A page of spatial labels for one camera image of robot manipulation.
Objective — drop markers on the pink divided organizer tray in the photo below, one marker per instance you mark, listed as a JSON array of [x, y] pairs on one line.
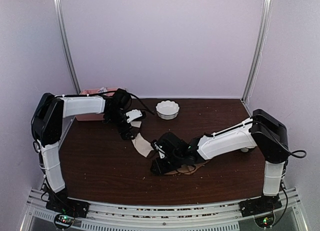
[[93, 116]]

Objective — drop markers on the aluminium frame post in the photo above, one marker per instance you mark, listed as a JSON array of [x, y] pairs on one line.
[[65, 45], [257, 55]]

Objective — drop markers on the right aluminium frame post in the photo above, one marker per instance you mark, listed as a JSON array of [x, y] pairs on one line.
[[257, 55]]

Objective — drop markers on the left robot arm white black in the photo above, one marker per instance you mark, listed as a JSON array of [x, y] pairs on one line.
[[47, 124]]

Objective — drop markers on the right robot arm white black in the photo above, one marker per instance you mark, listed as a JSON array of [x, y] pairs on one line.
[[261, 130]]

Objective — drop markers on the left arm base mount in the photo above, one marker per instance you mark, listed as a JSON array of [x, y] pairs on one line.
[[67, 209]]

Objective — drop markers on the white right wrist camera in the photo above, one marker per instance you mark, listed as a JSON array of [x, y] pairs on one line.
[[159, 149]]

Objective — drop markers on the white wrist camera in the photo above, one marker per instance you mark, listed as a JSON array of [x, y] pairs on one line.
[[133, 115], [159, 149]]

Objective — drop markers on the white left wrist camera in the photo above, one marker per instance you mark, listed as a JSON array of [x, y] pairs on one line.
[[133, 115]]

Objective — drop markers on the aluminium front rail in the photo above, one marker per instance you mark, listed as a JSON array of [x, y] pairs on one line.
[[219, 216]]

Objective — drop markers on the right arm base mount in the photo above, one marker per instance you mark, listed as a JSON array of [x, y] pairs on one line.
[[262, 209]]

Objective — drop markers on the cream sock brown trim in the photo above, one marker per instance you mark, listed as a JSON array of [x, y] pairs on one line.
[[142, 146]]

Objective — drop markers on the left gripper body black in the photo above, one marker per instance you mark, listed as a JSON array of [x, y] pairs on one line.
[[116, 118]]

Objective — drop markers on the tan ribbed sock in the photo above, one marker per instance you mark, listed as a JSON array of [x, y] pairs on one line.
[[186, 169]]

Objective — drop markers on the white fluted bowl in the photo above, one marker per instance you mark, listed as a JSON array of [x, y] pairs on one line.
[[167, 109]]

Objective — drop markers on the left aluminium frame post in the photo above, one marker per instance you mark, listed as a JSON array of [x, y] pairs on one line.
[[65, 45]]

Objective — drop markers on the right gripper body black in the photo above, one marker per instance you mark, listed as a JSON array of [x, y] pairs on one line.
[[175, 158]]

